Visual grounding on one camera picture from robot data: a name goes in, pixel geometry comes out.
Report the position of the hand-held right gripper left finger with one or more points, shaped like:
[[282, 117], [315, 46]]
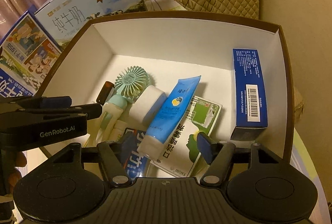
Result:
[[127, 148]]

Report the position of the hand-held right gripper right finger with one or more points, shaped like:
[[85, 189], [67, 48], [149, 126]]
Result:
[[205, 147]]

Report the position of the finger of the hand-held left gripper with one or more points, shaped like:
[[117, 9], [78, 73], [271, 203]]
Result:
[[55, 102], [89, 110]]

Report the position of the blue clear plastic case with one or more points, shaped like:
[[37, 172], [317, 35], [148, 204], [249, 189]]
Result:
[[138, 161]]

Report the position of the black white lip balm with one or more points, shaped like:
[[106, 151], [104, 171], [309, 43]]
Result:
[[105, 93]]

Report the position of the green medicine box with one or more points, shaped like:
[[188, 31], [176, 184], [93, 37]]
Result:
[[205, 115]]

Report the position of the white plug adapter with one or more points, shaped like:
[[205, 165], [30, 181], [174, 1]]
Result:
[[149, 104]]

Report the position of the blue tube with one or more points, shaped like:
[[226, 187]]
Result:
[[171, 109]]

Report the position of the mint green handheld fan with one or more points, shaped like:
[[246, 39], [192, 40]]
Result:
[[132, 81]]

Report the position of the blue medicine box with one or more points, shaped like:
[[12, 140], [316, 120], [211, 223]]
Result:
[[250, 91]]

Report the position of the brown cardboard box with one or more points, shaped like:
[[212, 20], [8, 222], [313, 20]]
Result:
[[181, 39]]

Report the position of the person's left hand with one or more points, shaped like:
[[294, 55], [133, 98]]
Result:
[[19, 161]]

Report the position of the dark blue milk carton box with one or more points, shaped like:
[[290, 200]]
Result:
[[26, 58]]

